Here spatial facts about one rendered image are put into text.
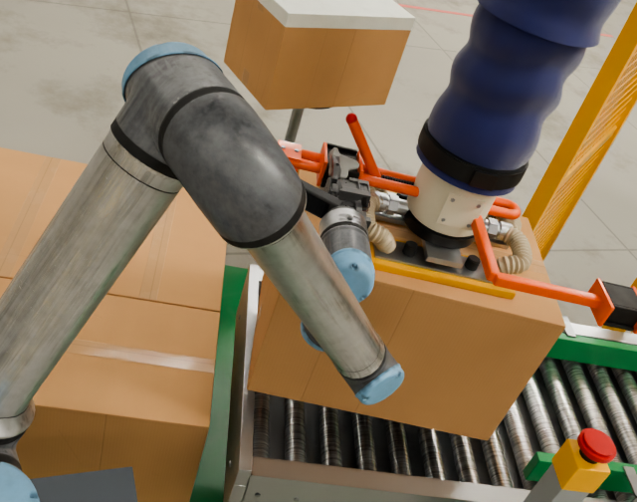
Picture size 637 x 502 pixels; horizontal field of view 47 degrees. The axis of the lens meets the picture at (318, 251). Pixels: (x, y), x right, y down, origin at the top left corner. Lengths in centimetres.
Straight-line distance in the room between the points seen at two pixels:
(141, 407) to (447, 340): 74
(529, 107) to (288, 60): 158
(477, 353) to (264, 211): 92
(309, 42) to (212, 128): 208
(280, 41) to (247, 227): 203
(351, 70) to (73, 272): 222
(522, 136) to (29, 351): 92
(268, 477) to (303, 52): 170
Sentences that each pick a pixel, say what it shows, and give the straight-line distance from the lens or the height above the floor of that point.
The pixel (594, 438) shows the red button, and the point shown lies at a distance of 146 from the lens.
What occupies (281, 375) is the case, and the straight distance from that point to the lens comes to 166.
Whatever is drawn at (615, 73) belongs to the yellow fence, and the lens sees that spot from 204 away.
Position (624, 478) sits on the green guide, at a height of 61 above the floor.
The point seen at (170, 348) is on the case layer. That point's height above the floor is 54.
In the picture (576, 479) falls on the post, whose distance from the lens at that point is 147.
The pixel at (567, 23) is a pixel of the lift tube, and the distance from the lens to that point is 133.
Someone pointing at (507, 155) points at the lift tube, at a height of 137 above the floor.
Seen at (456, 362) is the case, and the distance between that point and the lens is 164.
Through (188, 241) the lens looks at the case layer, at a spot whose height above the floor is 54.
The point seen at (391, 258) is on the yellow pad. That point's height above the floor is 110.
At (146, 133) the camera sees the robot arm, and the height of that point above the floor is 152.
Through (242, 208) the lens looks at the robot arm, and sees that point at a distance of 79.
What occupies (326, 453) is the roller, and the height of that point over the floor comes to 54.
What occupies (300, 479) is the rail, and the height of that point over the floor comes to 60.
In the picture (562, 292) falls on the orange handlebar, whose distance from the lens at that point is 144.
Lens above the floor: 196
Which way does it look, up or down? 37 degrees down
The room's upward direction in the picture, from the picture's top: 19 degrees clockwise
